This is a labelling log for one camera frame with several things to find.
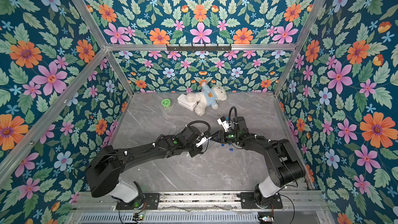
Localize green lidded small jar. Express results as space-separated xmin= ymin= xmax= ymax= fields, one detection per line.
xmin=161 ymin=99 xmax=172 ymax=110

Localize white box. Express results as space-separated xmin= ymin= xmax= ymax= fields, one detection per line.
xmin=177 ymin=94 xmax=197 ymax=111

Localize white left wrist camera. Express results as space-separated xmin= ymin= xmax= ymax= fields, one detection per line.
xmin=195 ymin=136 xmax=211 ymax=148

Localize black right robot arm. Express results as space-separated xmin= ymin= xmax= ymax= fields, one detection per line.
xmin=211 ymin=117 xmax=306 ymax=207

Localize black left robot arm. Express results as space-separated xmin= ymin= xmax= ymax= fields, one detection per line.
xmin=85 ymin=121 xmax=211 ymax=204

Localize white teddy bear blue hoodie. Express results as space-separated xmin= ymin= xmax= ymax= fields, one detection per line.
xmin=186 ymin=82 xmax=227 ymax=116

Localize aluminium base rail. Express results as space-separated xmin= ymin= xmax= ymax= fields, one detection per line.
xmin=72 ymin=190 xmax=329 ymax=211

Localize black hook rail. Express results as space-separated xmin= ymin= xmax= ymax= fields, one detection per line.
xmin=166 ymin=44 xmax=232 ymax=52

